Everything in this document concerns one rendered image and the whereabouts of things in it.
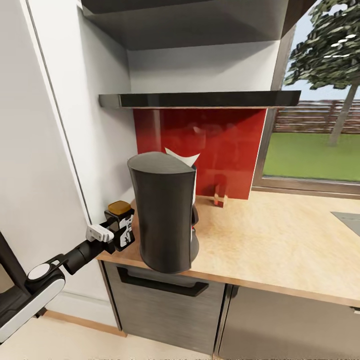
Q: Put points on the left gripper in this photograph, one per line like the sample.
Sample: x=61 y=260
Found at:
x=91 y=249

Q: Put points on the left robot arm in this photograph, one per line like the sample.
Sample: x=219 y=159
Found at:
x=46 y=281

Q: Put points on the fixed window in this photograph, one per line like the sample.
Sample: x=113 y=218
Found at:
x=313 y=149

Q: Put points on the countertop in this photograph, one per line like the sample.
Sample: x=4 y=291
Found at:
x=285 y=243

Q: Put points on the bottle of coffee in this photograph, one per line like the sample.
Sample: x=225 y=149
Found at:
x=118 y=215

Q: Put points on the dishwasher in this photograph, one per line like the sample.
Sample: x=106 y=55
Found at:
x=174 y=309

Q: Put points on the paper coffee filter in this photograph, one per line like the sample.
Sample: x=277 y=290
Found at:
x=188 y=160

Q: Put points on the fridge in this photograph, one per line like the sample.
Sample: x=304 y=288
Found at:
x=63 y=157

